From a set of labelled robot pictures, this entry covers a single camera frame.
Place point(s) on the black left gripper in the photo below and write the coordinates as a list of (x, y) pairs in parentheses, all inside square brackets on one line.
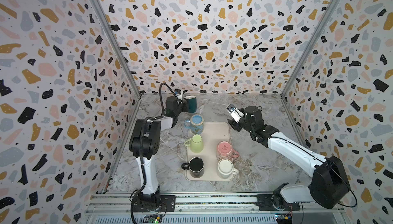
[(183, 105)]

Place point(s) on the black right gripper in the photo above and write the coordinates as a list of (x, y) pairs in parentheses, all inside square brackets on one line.
[(235, 122)]

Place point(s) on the dark green mug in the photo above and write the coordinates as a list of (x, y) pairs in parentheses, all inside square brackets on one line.
[(190, 104)]

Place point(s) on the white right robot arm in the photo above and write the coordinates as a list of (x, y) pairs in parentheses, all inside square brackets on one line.
[(329, 182)]

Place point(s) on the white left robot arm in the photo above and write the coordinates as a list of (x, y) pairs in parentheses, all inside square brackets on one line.
[(144, 145)]

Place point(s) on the blue butterfly mug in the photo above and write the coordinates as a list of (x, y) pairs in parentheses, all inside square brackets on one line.
[(195, 124)]

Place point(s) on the light green mug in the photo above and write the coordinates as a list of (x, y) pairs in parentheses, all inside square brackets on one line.
[(195, 144)]

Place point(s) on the pink mug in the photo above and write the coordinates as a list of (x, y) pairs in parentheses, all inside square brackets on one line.
[(225, 151)]

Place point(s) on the white mug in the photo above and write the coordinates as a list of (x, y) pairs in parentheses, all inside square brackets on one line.
[(226, 169)]

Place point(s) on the black mug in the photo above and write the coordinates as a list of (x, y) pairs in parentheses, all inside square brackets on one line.
[(195, 166)]

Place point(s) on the cream plastic tray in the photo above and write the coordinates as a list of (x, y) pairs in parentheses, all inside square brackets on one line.
[(212, 135)]

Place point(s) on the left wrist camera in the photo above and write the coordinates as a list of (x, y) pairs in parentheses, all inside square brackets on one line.
[(174, 104)]

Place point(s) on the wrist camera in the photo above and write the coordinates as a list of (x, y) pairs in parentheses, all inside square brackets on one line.
[(235, 113), (174, 104)]

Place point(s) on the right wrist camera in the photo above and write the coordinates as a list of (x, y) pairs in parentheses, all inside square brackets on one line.
[(235, 113)]

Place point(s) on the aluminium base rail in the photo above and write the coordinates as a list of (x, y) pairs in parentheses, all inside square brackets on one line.
[(208, 208)]

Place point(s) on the metal left corner post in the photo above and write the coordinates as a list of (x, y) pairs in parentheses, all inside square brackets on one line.
[(113, 42)]

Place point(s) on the metal corner post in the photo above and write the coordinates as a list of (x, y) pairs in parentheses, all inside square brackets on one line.
[(313, 40), (113, 42)]

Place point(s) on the metal right corner post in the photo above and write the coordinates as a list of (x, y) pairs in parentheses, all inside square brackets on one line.
[(313, 40)]

